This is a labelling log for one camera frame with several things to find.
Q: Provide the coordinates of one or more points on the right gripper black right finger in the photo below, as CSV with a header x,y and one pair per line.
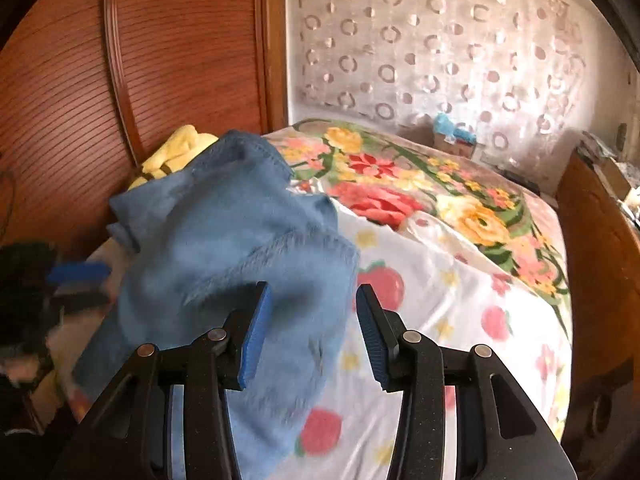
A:
x,y
500,433

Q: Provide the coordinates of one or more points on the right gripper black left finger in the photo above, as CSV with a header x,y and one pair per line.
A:
x,y
162,397

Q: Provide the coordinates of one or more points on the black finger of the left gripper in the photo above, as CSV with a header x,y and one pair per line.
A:
x,y
81,272

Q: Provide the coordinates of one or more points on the blue denim jeans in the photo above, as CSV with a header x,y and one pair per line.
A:
x,y
202,238

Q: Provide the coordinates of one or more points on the wooden side cabinet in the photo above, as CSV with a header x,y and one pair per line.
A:
x,y
601,436

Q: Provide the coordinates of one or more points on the yellow plush pillow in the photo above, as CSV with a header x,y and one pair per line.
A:
x,y
184,144

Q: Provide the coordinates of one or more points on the floral bed sheet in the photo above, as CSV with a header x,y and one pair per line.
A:
x,y
425,269

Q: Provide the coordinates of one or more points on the wooden slatted headboard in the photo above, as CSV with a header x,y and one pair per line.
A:
x,y
91,88

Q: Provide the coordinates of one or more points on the cardboard box on cabinet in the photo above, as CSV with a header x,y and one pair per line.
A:
x,y
615,178

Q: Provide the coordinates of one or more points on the cardboard box with blue cloth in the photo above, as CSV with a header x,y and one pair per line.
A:
x,y
452,138

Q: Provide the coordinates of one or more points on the white circle-patterned curtain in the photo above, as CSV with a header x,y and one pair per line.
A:
x,y
510,72

